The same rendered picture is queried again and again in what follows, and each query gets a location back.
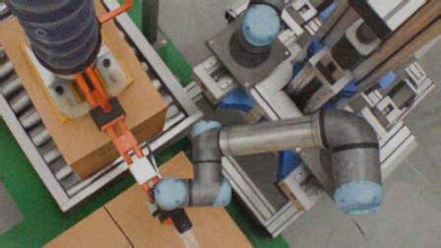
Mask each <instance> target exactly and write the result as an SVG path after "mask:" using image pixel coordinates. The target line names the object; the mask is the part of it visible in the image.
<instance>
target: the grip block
mask: <svg viewBox="0 0 441 248"><path fill-rule="evenodd" d="M104 99H105V100H106V101H107V102H108V103H109V104H110V105H111V109H110V110H109V111H104V110H103V108H102V107H101V105H100V104H99V103H98V102H97V103H95V104H94V105H93V106H91V107H90V109H91V110H90V111H89V113H90V115H91V117H92V119H93V120H94V123H95V125H96V127H97V128H98V130H99V132H101V131H102V132H103V133H105V132H106V129H107V128H108V127H110V126H112V127H115V126H117V122H119V121H121V120H123V122H124V121H125V117H126V113H125V111H124V109H123V108H122V106H121V105H120V103H119V101H118V100H117V98H116V95H115V96H113V95H112V94H111V95H109V96H107V97H105V98H104Z"/></svg>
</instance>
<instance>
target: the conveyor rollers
mask: <svg viewBox="0 0 441 248"><path fill-rule="evenodd" d="M9 11H10V10H8V9H7V8H6V5H5V3H3V4H1V5H0V17H2V16H3V15H4V14H6V13H8V12H9ZM130 49H131V50H132V52H133V53H134V55H135V56H136V57H137V56H138V53H137V50H136V49H135V48H134V47H133V46H130ZM5 54H6V51H5V50H4V48H3V47H2V45H0V55H1V56H0V58H1V57H3V56H4V55H5ZM10 61H11V60H8V61H7V62H5V63H4V64H3V65H1V66H0V80H1V79H2V78H3V77H5V76H6V75H8V74H9V73H10V72H13V71H15V69H14V67H13V65H12V63H11V62H10ZM141 65H142V66H143V68H144V69H145V71H146V72H147V73H149V71H150V70H149V65H148V64H147V63H146V62H142V63H141ZM151 82H152V83H153V85H154V86H155V88H156V89H157V91H158V90H159V89H161V84H160V82H159V81H158V79H156V78H154V79H152V80H151ZM22 86H23V84H22V83H21V79H20V78H19V76H18V77H17V78H15V79H14V80H13V81H11V82H10V83H8V85H6V86H4V87H2V88H1V91H2V94H3V95H4V96H6V97H8V96H9V95H11V94H13V93H14V92H15V91H17V90H18V89H20V88H21V87H22ZM163 100H164V101H165V103H166V104H167V108H169V107H170V106H171V105H172V104H174V101H173V99H172V97H171V96H170V95H169V94H166V95H165V96H164V97H163ZM31 103H32V100H31V99H30V97H29V96H28V94H27V93H26V94H25V95H23V96H22V97H21V98H20V99H17V100H15V101H14V102H13V103H11V106H12V107H13V108H12V109H13V110H14V111H15V113H16V114H18V113H19V112H21V110H23V109H24V108H26V107H28V105H30V104H31ZM185 119H186V118H185V114H184V113H183V112H182V111H179V112H178V113H176V114H175V115H173V116H172V117H170V118H169V119H168V120H166V121H165V124H164V129H163V131H162V132H160V133H158V134H157V135H155V136H153V137H152V138H150V139H149V144H150V143H152V142H153V141H155V140H156V139H157V138H159V137H160V136H162V135H163V134H165V133H166V132H167V131H169V130H170V129H173V128H175V127H176V126H177V125H179V124H180V123H182V122H183V121H185ZM41 120H42V118H41V116H39V114H38V112H37V111H35V112H34V113H32V114H31V115H28V116H27V117H25V118H24V119H22V120H21V123H22V124H23V125H22V126H23V127H25V128H26V130H27V131H28V129H29V128H31V127H33V126H34V125H36V123H38V122H39V121H41ZM50 138H52V136H51V135H50V134H49V132H48V130H47V128H45V129H44V130H42V131H41V132H39V133H37V134H36V135H34V136H32V137H31V139H32V140H33V143H34V144H36V146H37V147H38V148H39V146H41V145H42V144H44V143H45V142H47V140H49V139H50ZM60 156H62V154H61V153H60V151H59V150H58V146H55V147H54V148H52V149H51V150H49V152H46V153H44V154H43V157H44V160H45V161H47V163H48V164H51V162H53V161H54V160H56V159H57V158H59V157H60ZM124 161H125V160H124V159H123V157H122V156H121V157H120V158H118V159H116V160H115V161H113V162H111V163H110V164H108V165H106V166H105V167H104V168H101V169H99V170H98V171H96V172H94V173H93V174H91V175H90V176H89V177H87V178H85V179H80V180H78V182H76V183H75V184H74V185H72V186H71V187H69V188H67V189H66V191H67V192H68V196H69V197H71V198H73V197H74V196H76V195H77V194H79V193H80V192H81V191H83V190H85V189H86V188H88V187H89V186H90V185H92V184H93V183H94V182H97V181H98V180H99V179H100V178H101V177H103V176H104V175H106V173H107V172H109V171H112V170H113V169H115V168H116V167H117V166H119V165H120V164H122V163H123V162H124ZM74 173H75V171H74V170H73V169H72V168H71V167H70V166H69V165H68V163H66V164H64V165H63V166H62V167H61V168H59V169H56V170H55V171H54V174H55V177H56V179H57V178H58V180H59V181H60V182H61V181H63V180H64V179H66V177H68V176H69V175H71V174H74Z"/></svg>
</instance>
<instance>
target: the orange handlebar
mask: <svg viewBox="0 0 441 248"><path fill-rule="evenodd" d="M124 1H125V4H123V5H122V6H120V7H118V8H116V9H114V10H113V11H112V12H110V13H108V14H105V15H103V16H101V17H99V18H98V19H99V20H100V22H101V23H102V24H105V23H106V22H108V21H110V20H111V19H113V18H114V17H116V16H118V15H120V14H122V13H124V12H125V11H127V10H129V9H132V5H133V4H134V2H133V0H124ZM85 71H86V73H87V74H88V76H89V78H90V79H91V81H92V82H93V84H94V86H95V90H96V91H97V92H98V93H99V94H101V95H102V96H103V98H105V97H107V96H108V95H107V93H106V92H105V91H104V89H103V87H102V86H101V84H100V83H99V81H98V79H97V78H96V74H95V72H94V71H93V69H92V68H91V67H89V68H88V69H86V70H85ZM74 76H75V78H76V79H77V81H78V83H79V86H80V88H81V89H82V91H83V93H84V94H85V96H86V97H87V98H88V100H89V102H90V103H91V105H94V104H95V103H96V100H95V97H94V95H93V94H92V92H91V91H90V89H89V87H88V86H87V84H86V82H85V81H84V79H83V77H82V76H81V73H77V74H74ZM117 126H118V127H119V128H120V130H121V132H122V133H123V134H122V135H121V136H119V137H118V135H117V134H116V132H115V130H114V129H113V127H112V126H110V127H108V128H107V129H106V131H107V133H108V134H109V136H110V137H111V139H112V141H113V143H114V145H115V146H116V148H117V150H118V151H119V152H120V153H121V154H122V157H123V159H124V160H125V162H126V164H127V165H128V167H129V165H130V164H132V163H134V161H133V159H132V158H131V157H130V155H128V153H127V152H129V151H130V150H133V151H134V153H135V155H136V156H137V157H138V158H139V159H140V158H142V157H143V156H145V155H144V154H143V152H142V150H141V149H140V147H139V145H138V143H137V141H136V140H135V138H134V137H133V135H132V133H131V132H130V130H129V129H128V128H127V127H126V125H125V124H124V122H123V120H121V121H119V122H117ZM152 179H153V183H154V184H155V183H156V182H158V181H159V178H158V177H157V176H155V177H152ZM140 186H141V187H142V189H143V191H144V192H145V193H146V195H147V196H148V198H149V199H150V201H151V200H152V199H151V198H150V196H149V195H148V193H147V191H148V190H150V189H151V188H150V186H149V185H148V183H147V182H145V183H143V184H142V185H140Z"/></svg>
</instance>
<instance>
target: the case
mask: <svg viewBox="0 0 441 248"><path fill-rule="evenodd" d="M94 5H95V8H96V14H95V15H96V16H97V17H98V18H99V17H101V16H103V15H105V14H107V12H106V11H105V9H104V8H103V6H102V5H101V4H100V1H99V0H94ZM23 31H24V29H23V27H22V26H21V25H20V24H19V21H18V19H17V17H16V16H15V17H14V18H12V19H10V20H8V21H7V22H6V23H4V24H2V25H0V41H1V45H2V47H3V48H4V50H5V51H6V54H7V56H8V58H9V59H10V60H11V61H10V62H11V63H12V65H13V67H14V69H15V70H16V73H17V74H18V76H19V78H20V79H21V83H22V84H23V85H24V87H25V89H26V90H27V92H28V96H29V97H30V99H31V100H32V102H33V104H34V106H35V109H36V111H37V112H38V114H39V116H41V118H42V120H43V122H44V123H45V127H46V128H47V130H48V132H49V134H50V135H51V136H52V138H53V139H54V141H55V143H56V145H57V146H58V150H59V151H60V153H61V154H62V155H63V156H64V158H65V160H66V161H67V163H68V165H69V166H70V167H71V168H72V169H73V170H74V171H75V172H76V174H77V175H78V176H79V177H80V178H81V179H85V178H87V177H89V176H90V175H91V174H93V173H94V172H96V171H98V170H99V169H101V168H104V167H105V166H106V165H108V164H110V163H111V162H113V161H115V160H116V159H118V158H120V157H121V156H122V154H121V153H120V152H119V150H117V148H116V146H115V145H114V143H113V141H112V139H111V137H110V136H109V134H108V133H107V131H106V132H105V133H103V132H102V131H101V132H99V130H98V128H97V127H96V125H95V122H94V120H93V119H92V117H91V115H90V113H86V115H84V116H81V117H80V118H79V119H76V118H75V119H71V120H68V121H66V122H65V123H62V122H61V121H60V119H59V118H58V117H57V115H56V113H55V112H54V108H53V106H52V105H51V103H50V101H49V100H48V98H47V97H46V96H45V94H44V90H43V89H42V87H41V85H40V84H39V82H38V81H37V80H36V76H35V74H34V73H33V71H32V69H31V66H30V65H29V63H28V61H27V59H26V58H25V55H24V54H23V52H22V50H21V49H20V44H22V43H24V42H25V41H24V38H23ZM102 31H103V32H104V34H105V37H106V38H107V40H108V42H109V43H110V44H111V45H112V47H113V49H114V50H115V52H116V53H117V55H118V56H119V58H120V61H121V63H123V65H124V67H125V68H126V70H127V71H128V73H129V74H130V76H131V78H132V79H133V81H134V83H133V84H131V85H130V86H128V87H126V89H125V90H124V92H123V93H120V94H117V95H116V98H117V100H118V101H119V103H120V105H121V106H122V108H123V109H124V111H125V113H126V117H125V121H124V124H125V125H126V127H127V128H128V129H129V130H130V132H131V133H132V135H133V137H134V138H135V140H136V141H137V143H138V145H139V146H140V145H142V144H143V143H145V142H146V141H148V140H149V139H150V138H152V137H153V136H155V135H157V134H158V133H160V132H162V131H163V129H164V124H165V118H166V112H167V104H166V103H165V101H164V100H163V98H162V97H161V95H160V93H159V92H158V91H157V89H156V88H155V86H154V85H153V83H152V82H151V80H150V78H149V75H148V74H147V72H146V71H145V69H144V68H143V66H142V65H141V63H140V61H139V60H138V59H137V58H136V56H135V55H134V53H133V52H132V50H131V49H130V47H129V45H128V44H127V42H126V41H125V39H124V37H123V36H122V34H121V33H120V31H119V29H118V28H117V26H116V25H115V24H114V23H113V22H112V21H111V20H110V21H108V22H106V23H105V24H103V25H102ZM72 85H73V87H74V88H75V90H76V92H77V93H78V95H79V97H80V99H81V100H82V101H85V99H86V98H87V97H86V96H85V94H84V93H83V91H82V89H81V88H80V86H79V83H78V82H76V83H72Z"/></svg>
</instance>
